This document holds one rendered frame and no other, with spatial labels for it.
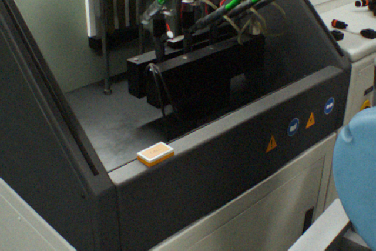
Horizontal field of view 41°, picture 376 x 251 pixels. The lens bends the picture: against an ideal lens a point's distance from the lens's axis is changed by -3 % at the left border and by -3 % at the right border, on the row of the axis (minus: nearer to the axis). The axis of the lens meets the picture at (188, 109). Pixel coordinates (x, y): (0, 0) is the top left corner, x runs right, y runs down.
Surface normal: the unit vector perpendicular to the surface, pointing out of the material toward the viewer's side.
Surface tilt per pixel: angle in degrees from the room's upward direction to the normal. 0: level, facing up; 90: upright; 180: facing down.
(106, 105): 0
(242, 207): 90
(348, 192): 97
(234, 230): 90
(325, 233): 0
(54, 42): 90
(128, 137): 0
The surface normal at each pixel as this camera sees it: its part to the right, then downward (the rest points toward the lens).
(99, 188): 0.47, -0.42
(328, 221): 0.00, -0.88
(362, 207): -0.85, 0.35
